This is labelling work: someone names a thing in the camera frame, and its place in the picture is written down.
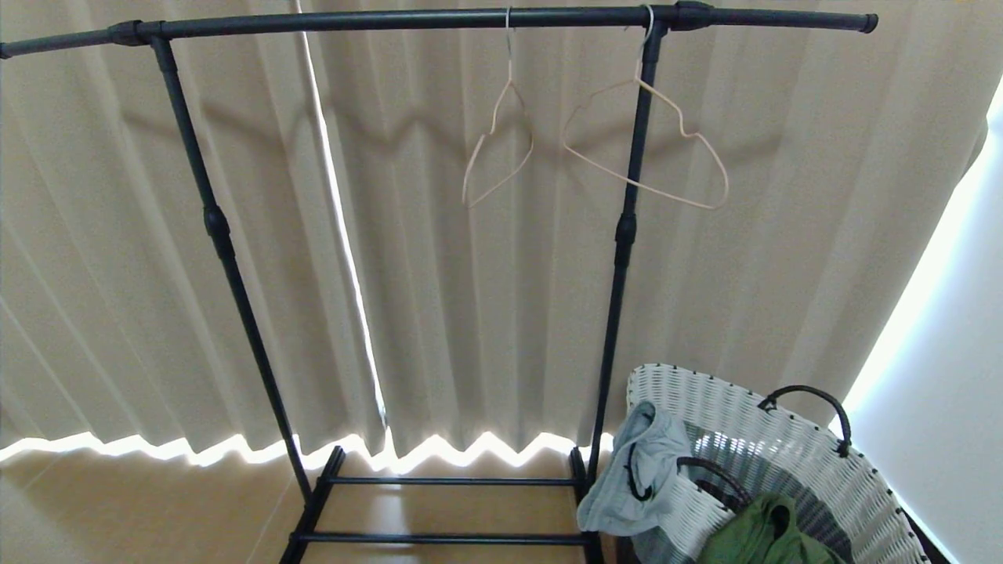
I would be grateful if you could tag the pink clothes hanger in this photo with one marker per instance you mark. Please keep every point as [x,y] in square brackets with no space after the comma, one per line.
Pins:
[649,190]
[494,119]

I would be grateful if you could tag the green printed shirt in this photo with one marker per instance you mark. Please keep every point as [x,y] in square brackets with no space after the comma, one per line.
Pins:
[752,540]

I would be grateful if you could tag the black clothes rack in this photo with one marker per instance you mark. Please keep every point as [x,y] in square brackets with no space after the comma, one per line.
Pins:
[392,19]

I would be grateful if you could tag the white laundry basket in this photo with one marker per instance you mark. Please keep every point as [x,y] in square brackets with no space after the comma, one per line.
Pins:
[831,470]

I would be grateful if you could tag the beige curtain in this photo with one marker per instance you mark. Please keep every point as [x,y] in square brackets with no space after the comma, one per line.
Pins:
[486,313]

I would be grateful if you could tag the pale grey shorts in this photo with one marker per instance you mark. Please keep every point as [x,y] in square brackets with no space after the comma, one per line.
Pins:
[650,470]

